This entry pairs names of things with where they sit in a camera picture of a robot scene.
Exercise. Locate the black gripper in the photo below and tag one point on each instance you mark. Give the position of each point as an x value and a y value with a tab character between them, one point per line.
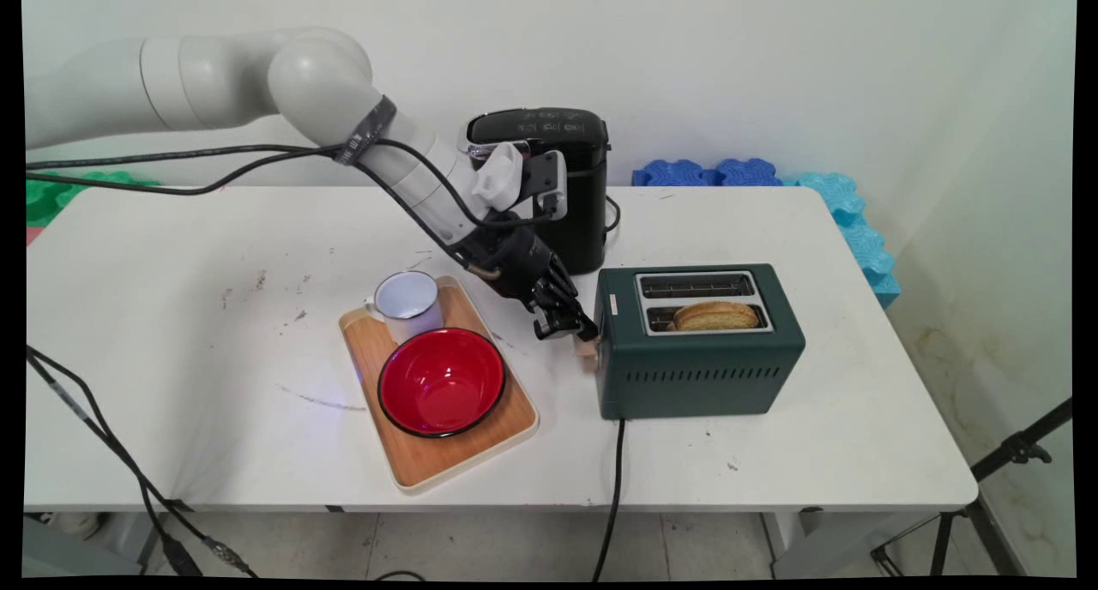
510	260

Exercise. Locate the beige toaster lever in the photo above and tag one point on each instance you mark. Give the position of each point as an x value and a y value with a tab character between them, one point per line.
587	346

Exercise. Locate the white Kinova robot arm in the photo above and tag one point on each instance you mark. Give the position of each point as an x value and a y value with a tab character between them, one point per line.
214	75

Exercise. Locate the beige toaster knob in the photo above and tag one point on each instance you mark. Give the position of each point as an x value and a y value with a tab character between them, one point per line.
591	363

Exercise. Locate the black coffee machine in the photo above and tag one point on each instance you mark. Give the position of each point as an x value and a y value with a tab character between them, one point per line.
588	213

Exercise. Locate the red enamel bowl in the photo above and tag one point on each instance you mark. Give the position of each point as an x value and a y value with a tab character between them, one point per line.
442	384

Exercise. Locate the white enamel mug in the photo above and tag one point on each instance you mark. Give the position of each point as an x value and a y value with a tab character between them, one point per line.
410	303

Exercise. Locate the green two-slot toaster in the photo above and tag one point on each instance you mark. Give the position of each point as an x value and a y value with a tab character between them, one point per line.
703	376

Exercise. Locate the toasted bread slice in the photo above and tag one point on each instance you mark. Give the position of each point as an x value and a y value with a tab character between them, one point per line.
716	317

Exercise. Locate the wooden serving tray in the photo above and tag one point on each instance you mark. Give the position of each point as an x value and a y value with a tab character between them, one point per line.
446	457

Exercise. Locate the light blue foam mat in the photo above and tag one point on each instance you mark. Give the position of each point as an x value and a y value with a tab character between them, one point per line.
862	238

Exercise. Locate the white table leg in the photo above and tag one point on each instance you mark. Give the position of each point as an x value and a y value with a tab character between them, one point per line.
129	534
793	538

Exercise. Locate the black tripod stand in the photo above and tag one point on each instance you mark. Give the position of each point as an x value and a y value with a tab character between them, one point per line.
1012	448

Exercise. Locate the green foam mat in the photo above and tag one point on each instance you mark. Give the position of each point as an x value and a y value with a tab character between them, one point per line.
51	197

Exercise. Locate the red foam mat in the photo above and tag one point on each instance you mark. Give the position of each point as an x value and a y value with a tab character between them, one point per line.
31	235

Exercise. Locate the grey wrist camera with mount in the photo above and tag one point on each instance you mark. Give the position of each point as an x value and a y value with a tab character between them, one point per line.
545	178

